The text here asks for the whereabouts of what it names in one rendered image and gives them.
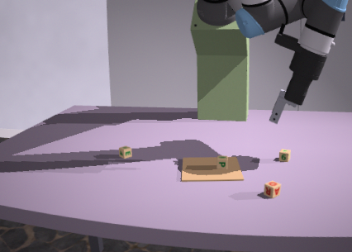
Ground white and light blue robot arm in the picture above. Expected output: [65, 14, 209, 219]
[197, 0, 348, 38]

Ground peach flat mat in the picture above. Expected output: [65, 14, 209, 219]
[182, 157, 244, 182]

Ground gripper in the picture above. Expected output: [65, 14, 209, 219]
[269, 23, 335, 124]

